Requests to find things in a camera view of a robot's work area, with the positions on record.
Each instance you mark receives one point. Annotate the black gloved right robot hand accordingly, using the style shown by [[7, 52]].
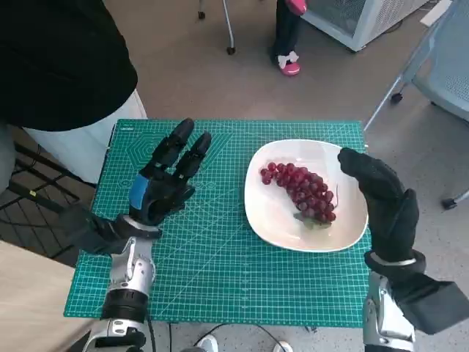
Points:
[[392, 205]]

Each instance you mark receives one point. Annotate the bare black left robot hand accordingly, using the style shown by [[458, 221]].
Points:
[[161, 190]]

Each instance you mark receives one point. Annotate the red toy grape bunch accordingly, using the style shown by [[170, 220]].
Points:
[[304, 190]]

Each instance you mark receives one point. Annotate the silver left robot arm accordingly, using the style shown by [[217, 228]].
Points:
[[132, 275]]

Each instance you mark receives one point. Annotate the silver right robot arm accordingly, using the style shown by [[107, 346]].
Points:
[[384, 315]]

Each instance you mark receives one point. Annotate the white square plate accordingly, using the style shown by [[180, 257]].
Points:
[[329, 238]]

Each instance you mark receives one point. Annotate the grey chair leg with caster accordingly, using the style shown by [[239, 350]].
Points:
[[454, 201]]

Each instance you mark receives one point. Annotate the green cutting mat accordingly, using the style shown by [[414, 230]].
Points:
[[220, 264]]

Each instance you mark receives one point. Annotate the grey-blue chair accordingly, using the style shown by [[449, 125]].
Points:
[[447, 73]]

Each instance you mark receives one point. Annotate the person's white shoe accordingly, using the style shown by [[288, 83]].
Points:
[[208, 344], [283, 346]]

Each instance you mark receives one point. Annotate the person in black top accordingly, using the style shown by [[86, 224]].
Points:
[[55, 55]]

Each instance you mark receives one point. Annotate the white mesh cabinet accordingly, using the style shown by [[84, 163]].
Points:
[[351, 22]]

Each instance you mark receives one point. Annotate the person with pink shoe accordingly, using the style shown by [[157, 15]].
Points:
[[286, 29]]

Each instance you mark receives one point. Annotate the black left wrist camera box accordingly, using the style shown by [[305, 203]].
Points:
[[91, 231]]

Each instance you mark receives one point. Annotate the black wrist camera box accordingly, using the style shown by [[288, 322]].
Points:
[[432, 304], [91, 231]]

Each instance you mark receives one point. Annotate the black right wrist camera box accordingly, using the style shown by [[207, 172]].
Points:
[[432, 304]]

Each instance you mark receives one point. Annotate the white tube frame with casters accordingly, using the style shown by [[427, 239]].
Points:
[[230, 25]]

